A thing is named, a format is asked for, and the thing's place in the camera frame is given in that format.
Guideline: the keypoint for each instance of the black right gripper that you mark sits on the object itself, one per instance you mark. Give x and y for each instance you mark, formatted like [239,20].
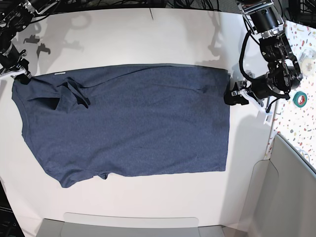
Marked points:
[12,60]

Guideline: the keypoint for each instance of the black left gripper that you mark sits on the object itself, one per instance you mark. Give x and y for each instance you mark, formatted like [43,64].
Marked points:
[260,88]

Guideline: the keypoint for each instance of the dark blue t-shirt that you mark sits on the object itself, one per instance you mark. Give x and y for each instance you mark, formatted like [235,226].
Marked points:
[130,120]

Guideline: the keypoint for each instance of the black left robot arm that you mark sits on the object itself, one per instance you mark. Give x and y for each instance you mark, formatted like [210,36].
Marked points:
[284,74]

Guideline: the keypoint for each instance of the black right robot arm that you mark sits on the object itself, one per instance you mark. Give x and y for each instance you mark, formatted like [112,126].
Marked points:
[17,17]

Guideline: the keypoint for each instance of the terrazzo patterned side board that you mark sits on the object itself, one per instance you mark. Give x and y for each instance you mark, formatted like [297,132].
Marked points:
[297,125]

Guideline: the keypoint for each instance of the green tape roll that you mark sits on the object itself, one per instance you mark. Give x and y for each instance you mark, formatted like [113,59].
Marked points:
[300,99]

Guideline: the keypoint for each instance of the clear tape spool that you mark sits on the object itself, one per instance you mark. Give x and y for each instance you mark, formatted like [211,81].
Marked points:
[307,62]

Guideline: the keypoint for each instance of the grey bin front edge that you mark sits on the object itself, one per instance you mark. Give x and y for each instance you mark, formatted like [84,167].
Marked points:
[83,225]

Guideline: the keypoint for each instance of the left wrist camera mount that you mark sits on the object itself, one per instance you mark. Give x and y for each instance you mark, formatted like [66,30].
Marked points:
[263,115]

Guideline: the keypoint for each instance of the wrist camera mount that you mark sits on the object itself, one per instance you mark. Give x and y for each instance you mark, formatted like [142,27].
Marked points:
[5,73]
[263,115]

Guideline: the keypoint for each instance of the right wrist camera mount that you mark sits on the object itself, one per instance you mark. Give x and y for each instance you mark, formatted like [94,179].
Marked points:
[5,73]

